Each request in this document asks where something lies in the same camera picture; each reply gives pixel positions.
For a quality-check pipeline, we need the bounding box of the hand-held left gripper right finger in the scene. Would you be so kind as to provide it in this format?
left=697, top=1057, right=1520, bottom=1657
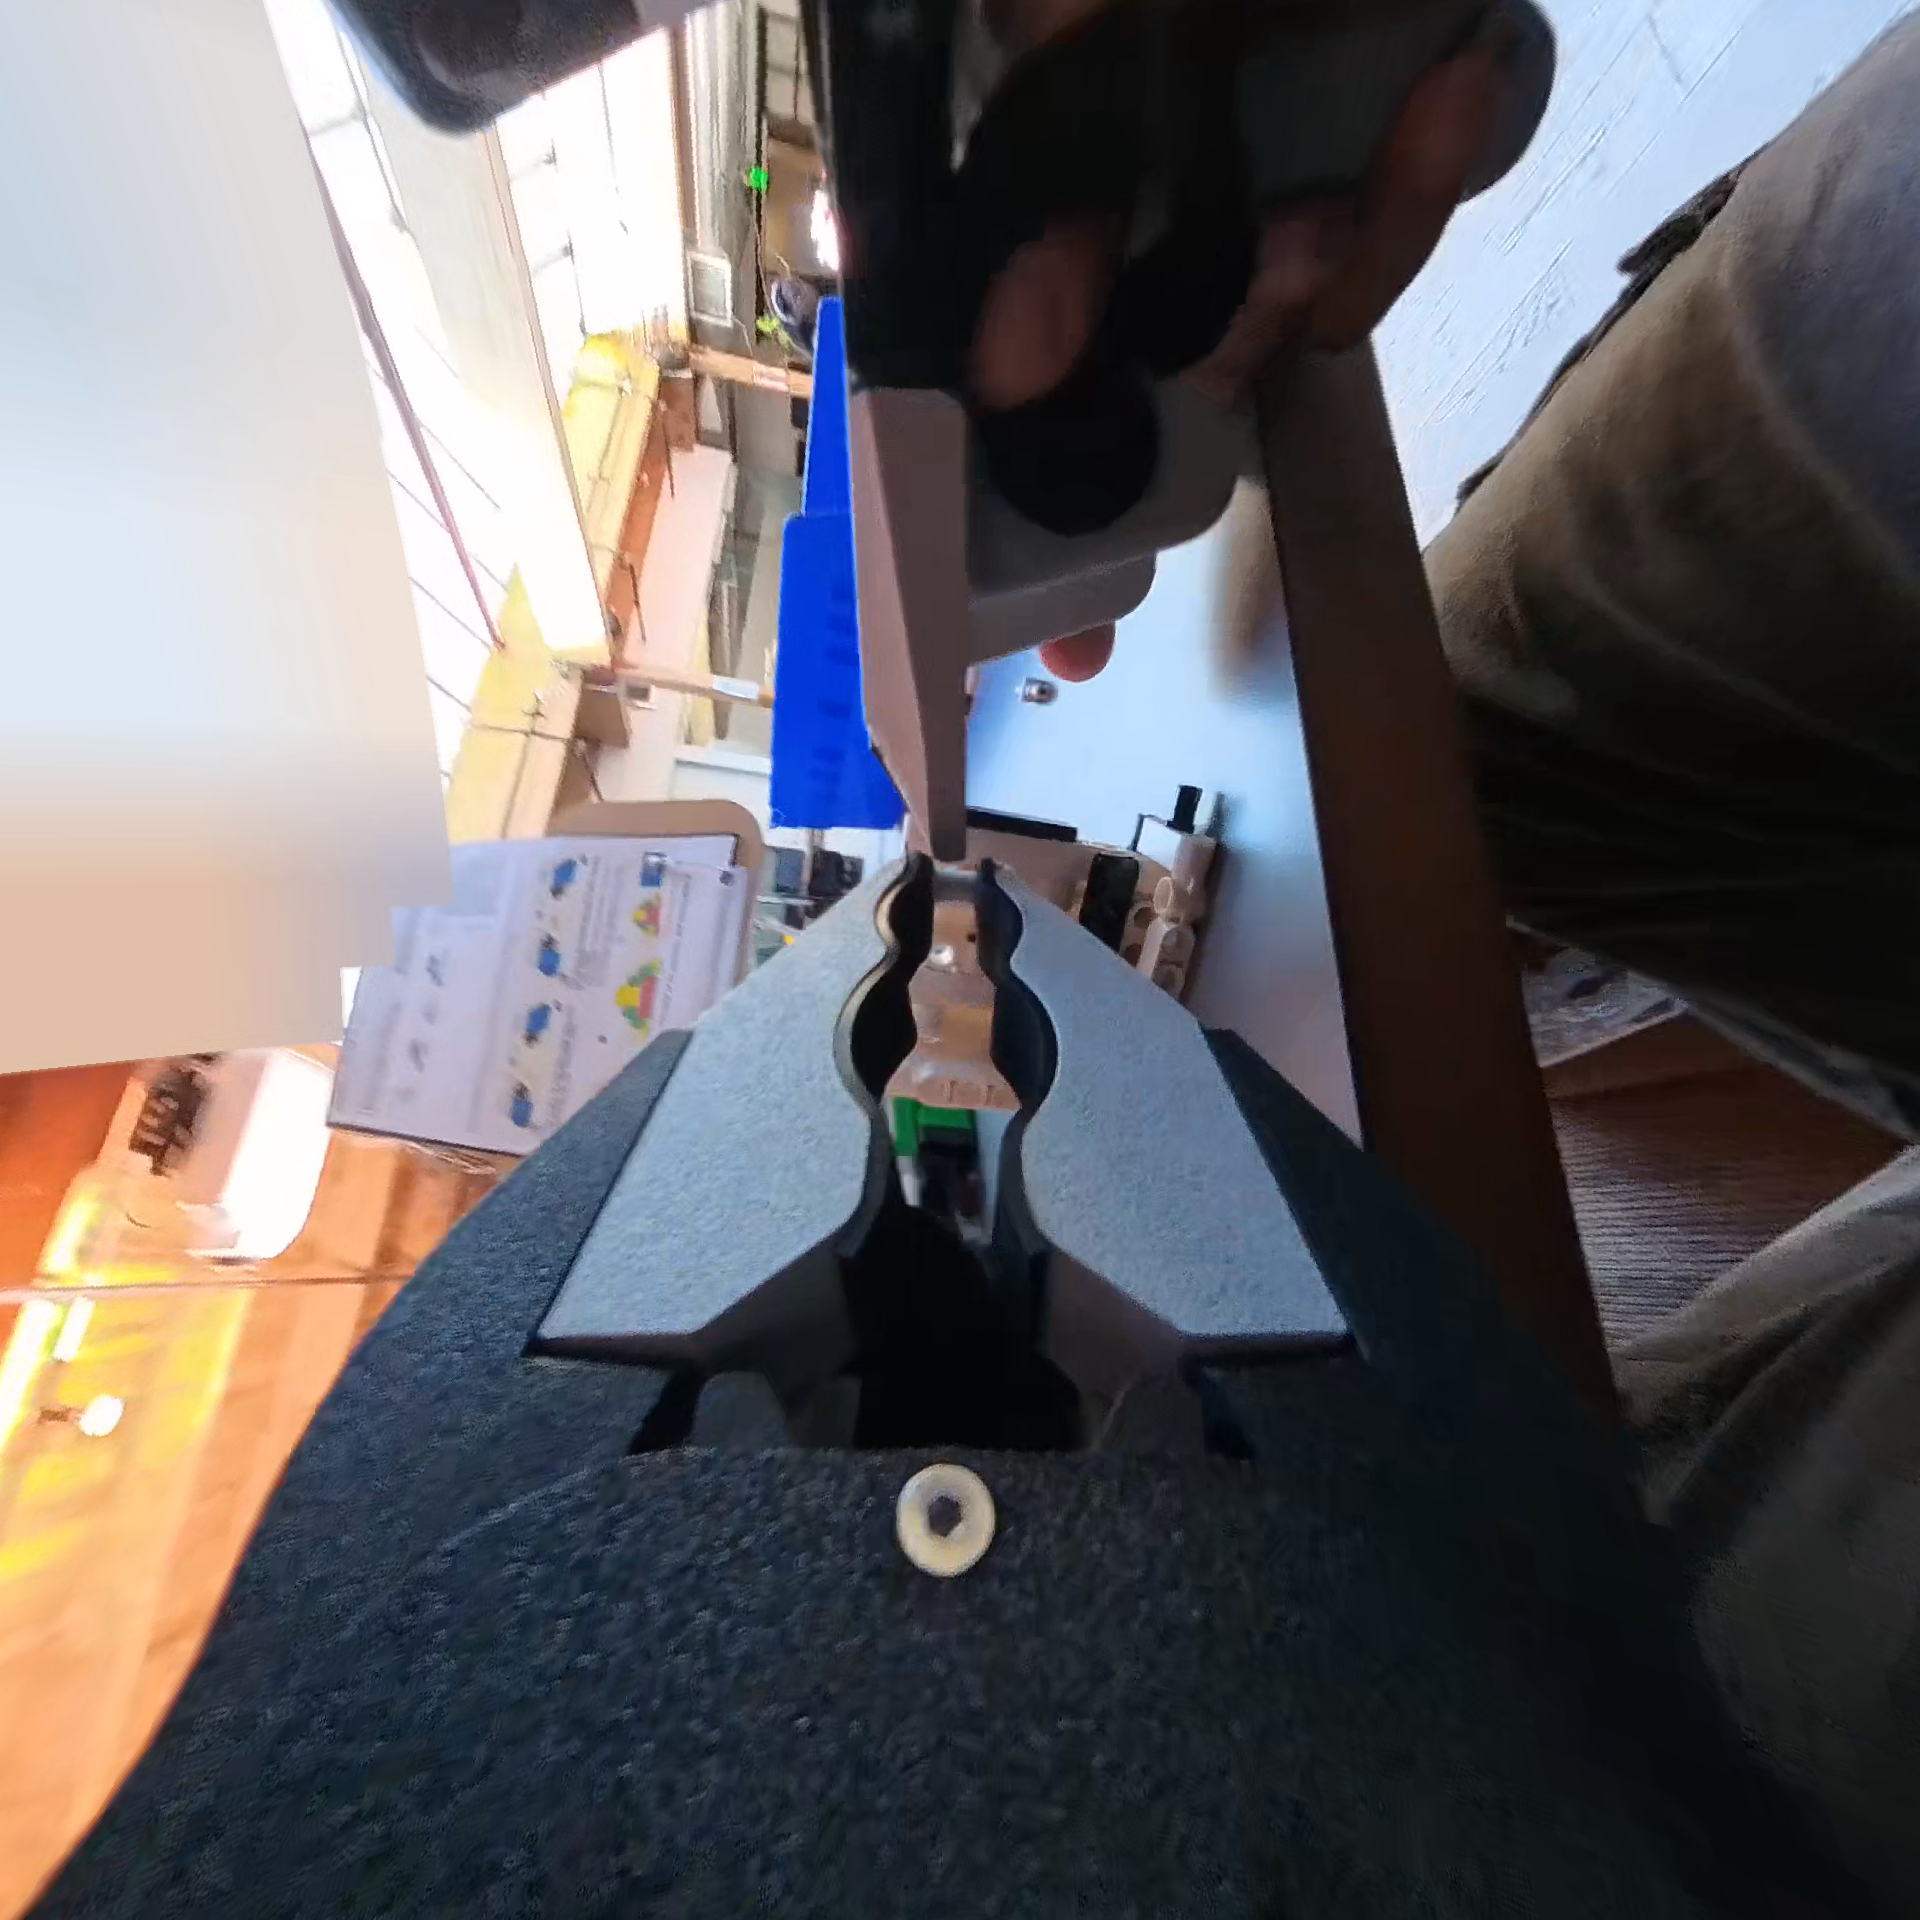
left=973, top=864, right=1354, bottom=1398

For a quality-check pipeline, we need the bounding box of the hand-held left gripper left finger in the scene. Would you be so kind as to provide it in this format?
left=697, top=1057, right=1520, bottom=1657
left=536, top=864, right=917, bottom=1440

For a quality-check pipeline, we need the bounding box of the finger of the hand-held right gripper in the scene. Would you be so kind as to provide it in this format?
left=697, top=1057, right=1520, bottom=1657
left=845, top=386, right=979, bottom=864

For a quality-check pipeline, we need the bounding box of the white lego beam assembly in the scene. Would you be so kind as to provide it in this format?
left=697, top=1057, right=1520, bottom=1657
left=885, top=899, right=1024, bottom=1114

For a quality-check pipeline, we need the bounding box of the white green lego truck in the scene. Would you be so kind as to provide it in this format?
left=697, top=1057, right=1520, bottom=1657
left=959, top=782, right=1230, bottom=1012

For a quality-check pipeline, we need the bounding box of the person's right hand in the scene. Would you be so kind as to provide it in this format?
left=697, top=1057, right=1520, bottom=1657
left=959, top=0, right=1503, bottom=417

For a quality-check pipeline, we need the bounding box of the blue plastic bin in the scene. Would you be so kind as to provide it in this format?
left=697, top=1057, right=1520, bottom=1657
left=767, top=294, right=912, bottom=837

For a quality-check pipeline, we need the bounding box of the printed instruction sheet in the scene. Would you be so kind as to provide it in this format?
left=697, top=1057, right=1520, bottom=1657
left=325, top=837, right=751, bottom=1156

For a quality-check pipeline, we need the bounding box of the wooden clipboard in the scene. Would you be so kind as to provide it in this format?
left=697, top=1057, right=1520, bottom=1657
left=543, top=798, right=771, bottom=917

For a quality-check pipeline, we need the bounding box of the white ceiling projector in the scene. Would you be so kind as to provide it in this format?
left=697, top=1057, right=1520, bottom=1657
left=120, top=1050, right=333, bottom=1265

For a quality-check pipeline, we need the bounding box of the person's leg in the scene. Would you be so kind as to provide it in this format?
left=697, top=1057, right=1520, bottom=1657
left=1421, top=29, right=1920, bottom=1097
left=1614, top=1152, right=1920, bottom=1920

